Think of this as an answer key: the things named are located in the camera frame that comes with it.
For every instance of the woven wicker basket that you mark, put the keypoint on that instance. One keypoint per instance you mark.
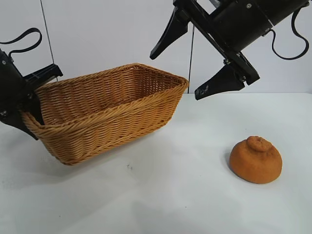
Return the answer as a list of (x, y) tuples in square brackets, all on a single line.
[(109, 126)]

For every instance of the orange-brown bread bun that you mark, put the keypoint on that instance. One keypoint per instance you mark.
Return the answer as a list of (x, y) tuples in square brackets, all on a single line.
[(253, 165)]

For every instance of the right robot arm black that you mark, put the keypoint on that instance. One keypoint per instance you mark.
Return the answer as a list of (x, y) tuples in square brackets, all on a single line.
[(285, 9)]

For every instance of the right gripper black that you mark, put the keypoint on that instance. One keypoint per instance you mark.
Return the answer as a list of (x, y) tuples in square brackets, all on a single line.
[(236, 26)]

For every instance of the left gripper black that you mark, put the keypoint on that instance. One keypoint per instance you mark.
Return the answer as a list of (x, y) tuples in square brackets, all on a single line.
[(11, 85)]

